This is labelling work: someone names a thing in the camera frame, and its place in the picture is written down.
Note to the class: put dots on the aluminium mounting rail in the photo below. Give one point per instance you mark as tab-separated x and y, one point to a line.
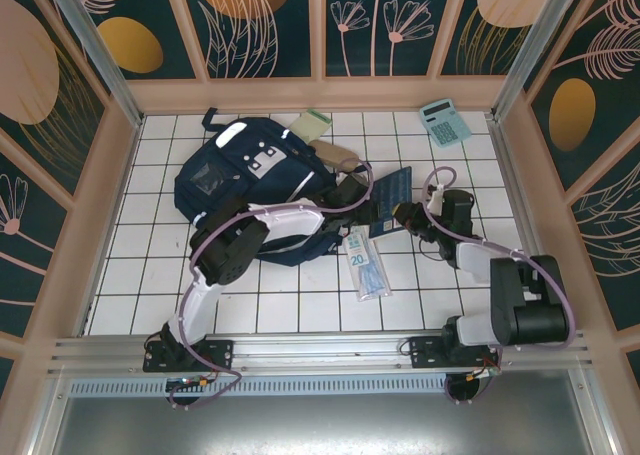
320	347

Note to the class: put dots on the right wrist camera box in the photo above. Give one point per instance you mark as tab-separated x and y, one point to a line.
457	207

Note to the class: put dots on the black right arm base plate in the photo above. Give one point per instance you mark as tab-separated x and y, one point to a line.
425	355

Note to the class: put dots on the tan pencil case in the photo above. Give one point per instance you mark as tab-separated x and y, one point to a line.
332	154

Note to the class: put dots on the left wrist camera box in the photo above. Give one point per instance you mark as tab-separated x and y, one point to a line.
351	187

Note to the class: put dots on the aluminium table side rail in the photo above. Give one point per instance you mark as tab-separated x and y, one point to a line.
517	175

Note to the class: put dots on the aluminium frame post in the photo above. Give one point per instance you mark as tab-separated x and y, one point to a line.
105	60
540	50

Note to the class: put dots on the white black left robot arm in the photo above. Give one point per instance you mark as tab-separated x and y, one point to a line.
230	255

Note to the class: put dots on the teal desk calculator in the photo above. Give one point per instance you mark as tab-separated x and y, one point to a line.
445	122

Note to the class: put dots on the blue notebook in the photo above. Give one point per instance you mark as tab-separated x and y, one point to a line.
392	195

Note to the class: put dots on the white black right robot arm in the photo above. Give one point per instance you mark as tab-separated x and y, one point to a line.
525	300

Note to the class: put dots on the navy blue backpack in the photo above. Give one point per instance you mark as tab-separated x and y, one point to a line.
240	185

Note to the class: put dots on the pale green notepad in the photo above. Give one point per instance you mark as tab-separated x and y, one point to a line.
311	124

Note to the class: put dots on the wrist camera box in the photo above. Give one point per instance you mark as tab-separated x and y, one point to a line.
351	187
457	207

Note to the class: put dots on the clear pack of pens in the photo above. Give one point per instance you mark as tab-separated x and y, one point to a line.
367	270

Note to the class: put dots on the dark floral wall panel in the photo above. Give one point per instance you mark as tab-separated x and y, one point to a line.
30	75
610	235
240	25
380	25
500	25
25	250
130	25
600	75

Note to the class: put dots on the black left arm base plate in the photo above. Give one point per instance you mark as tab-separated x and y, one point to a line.
220	355

